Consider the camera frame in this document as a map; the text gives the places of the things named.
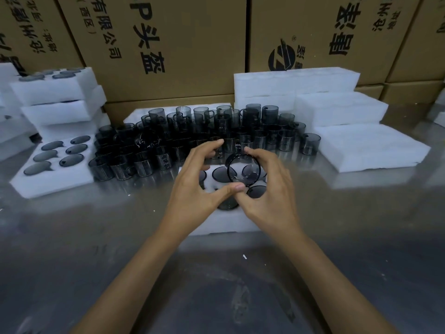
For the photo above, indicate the person's right hand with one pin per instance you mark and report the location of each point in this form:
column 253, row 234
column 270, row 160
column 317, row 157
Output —
column 274, row 201

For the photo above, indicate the person's left hand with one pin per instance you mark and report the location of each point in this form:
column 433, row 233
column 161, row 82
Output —
column 193, row 198

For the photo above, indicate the person's right thumb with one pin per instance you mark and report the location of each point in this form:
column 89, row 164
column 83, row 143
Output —
column 245, row 205

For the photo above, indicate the person's left thumb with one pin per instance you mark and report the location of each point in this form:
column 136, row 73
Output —
column 222, row 194

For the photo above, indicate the single grey glass mug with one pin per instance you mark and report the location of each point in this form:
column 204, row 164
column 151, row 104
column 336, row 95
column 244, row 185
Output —
column 230, row 172

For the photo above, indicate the person's right forearm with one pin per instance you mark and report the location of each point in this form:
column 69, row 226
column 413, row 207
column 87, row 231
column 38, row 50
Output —
column 323, row 288

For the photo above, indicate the person's left forearm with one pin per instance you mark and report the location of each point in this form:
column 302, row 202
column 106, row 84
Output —
column 135, row 281

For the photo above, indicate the grey mug sunk in foam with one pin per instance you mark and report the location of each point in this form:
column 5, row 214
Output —
column 229, row 204
column 247, row 170
column 259, row 191
column 219, row 174

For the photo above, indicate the white foam tray with slots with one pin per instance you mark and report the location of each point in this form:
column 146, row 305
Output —
column 69, row 130
column 66, row 177
column 52, row 88
column 226, row 222
column 62, row 113

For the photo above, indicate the cluster of loose grey mugs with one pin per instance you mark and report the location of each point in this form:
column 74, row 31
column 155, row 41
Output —
column 173, row 142

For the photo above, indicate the white foam block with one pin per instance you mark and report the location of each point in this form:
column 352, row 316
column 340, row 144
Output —
column 340, row 109
column 372, row 147
column 14, row 135
column 8, row 74
column 295, row 83
column 264, row 99

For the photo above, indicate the plain brown cardboard box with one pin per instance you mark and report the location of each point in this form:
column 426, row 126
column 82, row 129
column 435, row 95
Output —
column 370, row 91
column 118, row 109
column 410, row 92

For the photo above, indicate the brown printed cardboard box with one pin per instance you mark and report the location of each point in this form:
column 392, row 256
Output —
column 424, row 48
column 313, row 24
column 191, row 38
column 31, row 31

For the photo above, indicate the group of packed grey mugs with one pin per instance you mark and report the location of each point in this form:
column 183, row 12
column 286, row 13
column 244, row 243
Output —
column 52, row 74
column 55, row 154

